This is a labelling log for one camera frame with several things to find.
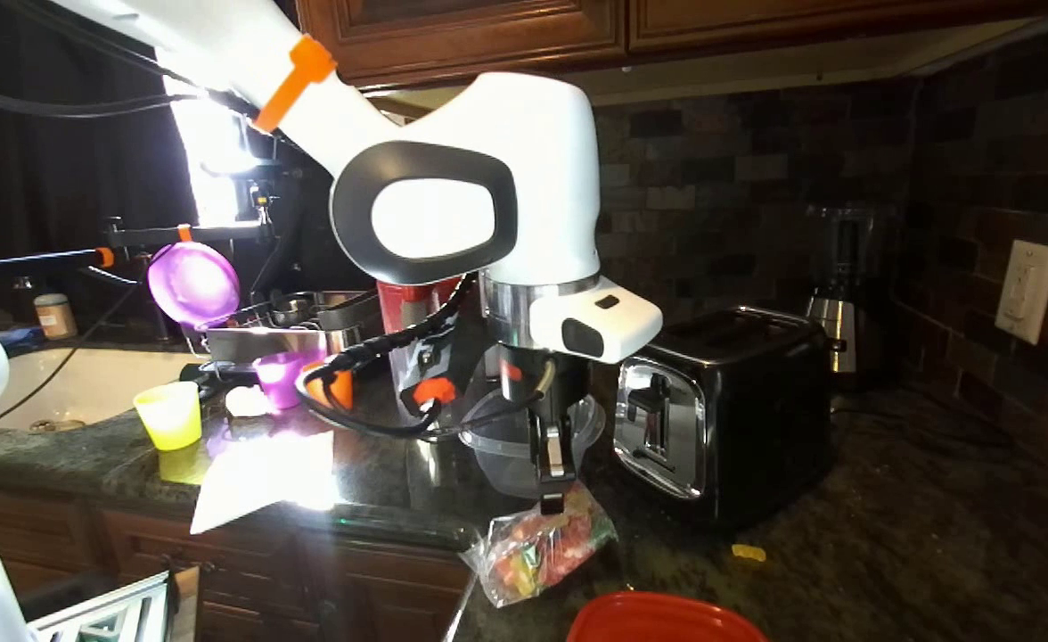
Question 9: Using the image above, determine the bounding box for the black toaster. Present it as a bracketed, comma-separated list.
[612, 306, 836, 530]

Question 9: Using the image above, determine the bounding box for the bag of colourful candy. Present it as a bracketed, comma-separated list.
[459, 484, 618, 611]

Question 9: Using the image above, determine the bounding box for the yellow green plastic cup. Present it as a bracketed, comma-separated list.
[132, 383, 205, 454]

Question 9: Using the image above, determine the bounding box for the small yellow crumb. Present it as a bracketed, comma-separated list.
[730, 542, 767, 563]

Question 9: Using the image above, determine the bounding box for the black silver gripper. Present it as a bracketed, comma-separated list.
[459, 351, 593, 515]

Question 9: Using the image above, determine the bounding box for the red lidded water pitcher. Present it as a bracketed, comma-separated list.
[379, 278, 476, 435]

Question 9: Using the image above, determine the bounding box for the white wall outlet plate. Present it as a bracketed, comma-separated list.
[995, 239, 1048, 343]

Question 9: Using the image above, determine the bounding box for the orange plastic cup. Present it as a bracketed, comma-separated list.
[308, 371, 358, 409]

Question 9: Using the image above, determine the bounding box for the purple plastic cup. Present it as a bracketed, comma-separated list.
[255, 353, 303, 409]

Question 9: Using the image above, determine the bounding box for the black silver coffee maker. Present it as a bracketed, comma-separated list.
[807, 205, 888, 383]

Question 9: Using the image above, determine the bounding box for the purple plastic plate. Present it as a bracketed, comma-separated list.
[145, 242, 240, 331]

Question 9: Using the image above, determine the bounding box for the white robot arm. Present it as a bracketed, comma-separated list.
[0, 0, 665, 515]

